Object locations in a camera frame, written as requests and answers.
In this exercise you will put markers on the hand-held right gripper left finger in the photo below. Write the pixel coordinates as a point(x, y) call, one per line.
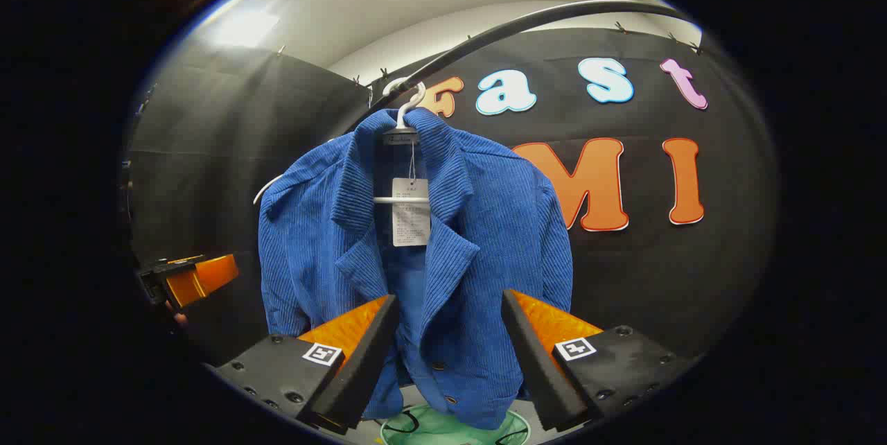
point(360, 376)

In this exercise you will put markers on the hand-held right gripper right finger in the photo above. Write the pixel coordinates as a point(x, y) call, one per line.
point(540, 376)

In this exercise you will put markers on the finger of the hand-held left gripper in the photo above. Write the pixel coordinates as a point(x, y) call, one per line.
point(183, 289)
point(218, 273)

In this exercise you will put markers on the green laundry hamper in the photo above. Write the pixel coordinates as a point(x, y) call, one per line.
point(443, 431)

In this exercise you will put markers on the white plastic clothes hanger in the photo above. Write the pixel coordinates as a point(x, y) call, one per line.
point(384, 200)

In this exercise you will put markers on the black clothes rack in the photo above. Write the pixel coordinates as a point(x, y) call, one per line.
point(589, 7)

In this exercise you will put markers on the plain black backdrop cloth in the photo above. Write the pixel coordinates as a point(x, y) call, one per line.
point(208, 188)

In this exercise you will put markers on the white paper garment tag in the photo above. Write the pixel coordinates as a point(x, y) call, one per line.
point(411, 216)

